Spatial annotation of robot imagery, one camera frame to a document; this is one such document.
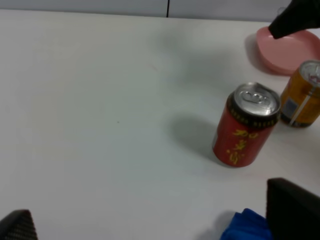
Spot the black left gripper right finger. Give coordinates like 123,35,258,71
266,178,320,240

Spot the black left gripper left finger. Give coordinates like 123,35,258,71
0,209,38,240

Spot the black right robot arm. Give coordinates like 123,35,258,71
266,0,320,240

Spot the blue rolled cloth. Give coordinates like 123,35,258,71
220,208,273,240

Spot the red drink can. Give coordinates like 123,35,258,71
212,82,281,168

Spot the gold drink can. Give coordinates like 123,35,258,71
280,60,320,128

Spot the pink square plate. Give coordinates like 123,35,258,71
256,27,320,76

